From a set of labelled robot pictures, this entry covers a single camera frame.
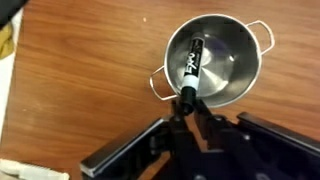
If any black Expo marker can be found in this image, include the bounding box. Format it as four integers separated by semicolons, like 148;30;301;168
179;31;205;116

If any white crumpled paper strip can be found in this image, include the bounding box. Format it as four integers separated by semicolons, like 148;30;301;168
0;158;70;180

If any yellow cloth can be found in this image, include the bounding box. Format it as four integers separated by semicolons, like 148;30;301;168
0;23;16;60

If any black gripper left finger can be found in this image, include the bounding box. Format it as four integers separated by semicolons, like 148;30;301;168
79;98;198;180

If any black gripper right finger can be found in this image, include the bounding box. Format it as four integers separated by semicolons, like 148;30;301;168
193;98;320;180

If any silver pot with wire handles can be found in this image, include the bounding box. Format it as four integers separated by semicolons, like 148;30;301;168
148;13;276;110

